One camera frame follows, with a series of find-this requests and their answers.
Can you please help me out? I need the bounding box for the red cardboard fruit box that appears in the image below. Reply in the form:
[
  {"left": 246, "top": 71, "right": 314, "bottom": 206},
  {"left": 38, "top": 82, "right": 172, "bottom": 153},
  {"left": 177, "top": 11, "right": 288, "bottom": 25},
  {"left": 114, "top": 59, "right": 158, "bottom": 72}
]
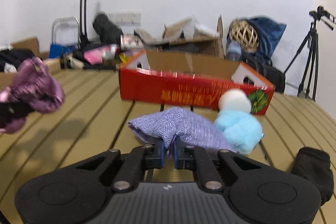
[{"left": 119, "top": 51, "right": 274, "bottom": 115}]

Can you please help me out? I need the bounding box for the black cloth bundle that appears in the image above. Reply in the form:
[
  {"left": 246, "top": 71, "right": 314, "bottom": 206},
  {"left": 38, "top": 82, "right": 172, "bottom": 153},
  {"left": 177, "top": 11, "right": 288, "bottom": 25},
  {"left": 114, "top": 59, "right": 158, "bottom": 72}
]
[{"left": 92, "top": 13, "right": 123, "bottom": 45}]

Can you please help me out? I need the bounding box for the purple satin bonnet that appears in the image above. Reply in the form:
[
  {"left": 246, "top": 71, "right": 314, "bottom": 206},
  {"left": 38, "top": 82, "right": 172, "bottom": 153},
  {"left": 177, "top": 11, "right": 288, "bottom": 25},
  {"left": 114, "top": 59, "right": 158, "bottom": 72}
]
[{"left": 1, "top": 56, "right": 66, "bottom": 134}]

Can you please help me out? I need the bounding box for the dark blue fabric bag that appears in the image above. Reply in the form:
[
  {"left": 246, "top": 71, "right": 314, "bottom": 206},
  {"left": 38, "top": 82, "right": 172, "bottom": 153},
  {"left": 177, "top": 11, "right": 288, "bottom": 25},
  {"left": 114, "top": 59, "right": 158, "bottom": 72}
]
[{"left": 246, "top": 17, "right": 287, "bottom": 65}]

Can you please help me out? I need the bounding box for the black suitcase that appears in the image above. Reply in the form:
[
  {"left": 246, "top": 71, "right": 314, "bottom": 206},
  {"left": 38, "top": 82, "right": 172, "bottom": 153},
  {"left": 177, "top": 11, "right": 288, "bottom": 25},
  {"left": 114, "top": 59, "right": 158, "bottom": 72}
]
[{"left": 241, "top": 53, "right": 285, "bottom": 94}]

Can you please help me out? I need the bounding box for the wall power outlet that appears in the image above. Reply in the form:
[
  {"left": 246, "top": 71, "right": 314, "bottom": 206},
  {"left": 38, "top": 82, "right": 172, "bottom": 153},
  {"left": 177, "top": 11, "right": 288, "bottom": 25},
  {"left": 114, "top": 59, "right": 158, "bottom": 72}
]
[{"left": 107, "top": 11, "right": 142, "bottom": 25}]

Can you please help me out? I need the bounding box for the plastic water bottle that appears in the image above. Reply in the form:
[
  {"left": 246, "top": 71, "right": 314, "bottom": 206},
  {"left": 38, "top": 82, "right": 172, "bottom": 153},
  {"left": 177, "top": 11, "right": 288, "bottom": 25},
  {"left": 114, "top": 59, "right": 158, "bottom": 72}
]
[{"left": 226, "top": 40, "right": 242, "bottom": 61}]

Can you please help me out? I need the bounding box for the light blue plush toy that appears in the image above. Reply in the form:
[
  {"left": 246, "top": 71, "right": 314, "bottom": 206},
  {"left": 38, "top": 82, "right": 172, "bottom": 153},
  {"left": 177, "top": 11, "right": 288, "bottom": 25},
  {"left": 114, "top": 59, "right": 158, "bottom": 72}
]
[{"left": 214, "top": 89, "right": 264, "bottom": 156}]

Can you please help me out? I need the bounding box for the folding step stool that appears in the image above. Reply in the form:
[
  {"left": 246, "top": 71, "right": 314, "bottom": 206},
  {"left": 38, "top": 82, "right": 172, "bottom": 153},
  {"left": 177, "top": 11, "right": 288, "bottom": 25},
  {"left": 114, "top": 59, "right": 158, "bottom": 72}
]
[{"left": 51, "top": 17, "right": 80, "bottom": 47}]

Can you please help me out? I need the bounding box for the black sock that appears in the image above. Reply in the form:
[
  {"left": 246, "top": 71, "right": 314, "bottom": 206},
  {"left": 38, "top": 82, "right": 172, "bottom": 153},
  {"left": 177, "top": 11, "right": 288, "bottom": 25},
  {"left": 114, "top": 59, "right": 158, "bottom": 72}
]
[{"left": 291, "top": 147, "right": 334, "bottom": 206}]

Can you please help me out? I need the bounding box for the brown open cardboard box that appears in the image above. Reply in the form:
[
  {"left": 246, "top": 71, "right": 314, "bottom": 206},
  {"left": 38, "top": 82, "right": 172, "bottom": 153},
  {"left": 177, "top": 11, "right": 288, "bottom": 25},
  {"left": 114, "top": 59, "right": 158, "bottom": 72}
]
[{"left": 134, "top": 16, "right": 224, "bottom": 57}]

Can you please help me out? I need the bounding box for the woven rattan ball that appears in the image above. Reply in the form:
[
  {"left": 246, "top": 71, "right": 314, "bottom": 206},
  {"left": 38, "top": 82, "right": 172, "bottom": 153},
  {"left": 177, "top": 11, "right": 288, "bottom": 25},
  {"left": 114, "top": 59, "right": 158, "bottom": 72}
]
[{"left": 228, "top": 19, "right": 259, "bottom": 53}]

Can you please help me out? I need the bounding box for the black camera tripod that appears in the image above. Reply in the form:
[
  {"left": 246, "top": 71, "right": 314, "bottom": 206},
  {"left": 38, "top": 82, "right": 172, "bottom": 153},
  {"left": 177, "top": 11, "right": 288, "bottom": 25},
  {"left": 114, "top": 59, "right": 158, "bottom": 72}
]
[{"left": 284, "top": 6, "right": 335, "bottom": 101}]

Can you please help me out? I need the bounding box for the lavender drawstring pouch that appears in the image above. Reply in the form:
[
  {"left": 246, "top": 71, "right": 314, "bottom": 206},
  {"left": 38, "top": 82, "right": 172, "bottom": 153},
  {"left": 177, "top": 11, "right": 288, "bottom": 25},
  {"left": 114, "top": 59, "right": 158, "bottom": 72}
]
[{"left": 128, "top": 107, "right": 237, "bottom": 152}]

